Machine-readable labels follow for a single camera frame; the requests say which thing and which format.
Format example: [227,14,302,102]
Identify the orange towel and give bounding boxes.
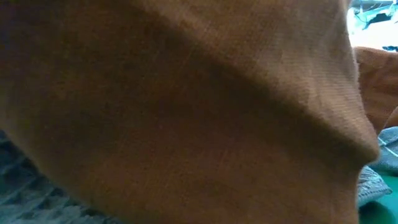
[353,45,398,134]
[0,0,382,224]

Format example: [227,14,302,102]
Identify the grey towel white checks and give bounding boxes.
[357,126,398,208]

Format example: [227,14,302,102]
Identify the light grey waffle towel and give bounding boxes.
[0,129,125,224]

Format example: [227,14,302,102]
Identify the green table mat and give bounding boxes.
[357,174,398,224]

